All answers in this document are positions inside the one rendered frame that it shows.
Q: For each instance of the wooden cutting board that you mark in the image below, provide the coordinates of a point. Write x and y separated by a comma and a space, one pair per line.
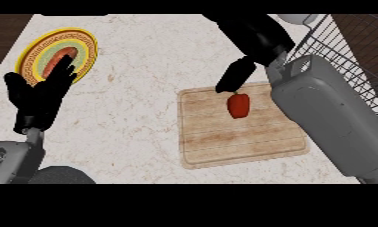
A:
241, 127

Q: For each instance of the pale grey rounded object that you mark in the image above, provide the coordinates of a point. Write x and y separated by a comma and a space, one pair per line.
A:
295, 18

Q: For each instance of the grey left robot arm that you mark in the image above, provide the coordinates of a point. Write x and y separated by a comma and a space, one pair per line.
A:
22, 157

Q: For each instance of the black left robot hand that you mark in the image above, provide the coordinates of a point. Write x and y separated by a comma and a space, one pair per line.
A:
41, 94

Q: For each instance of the red bell pepper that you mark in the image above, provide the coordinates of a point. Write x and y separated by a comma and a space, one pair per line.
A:
238, 105

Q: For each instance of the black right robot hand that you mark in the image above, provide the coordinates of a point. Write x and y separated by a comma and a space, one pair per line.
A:
255, 39

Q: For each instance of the yellow patterned plate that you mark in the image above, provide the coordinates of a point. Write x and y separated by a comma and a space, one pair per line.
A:
46, 54

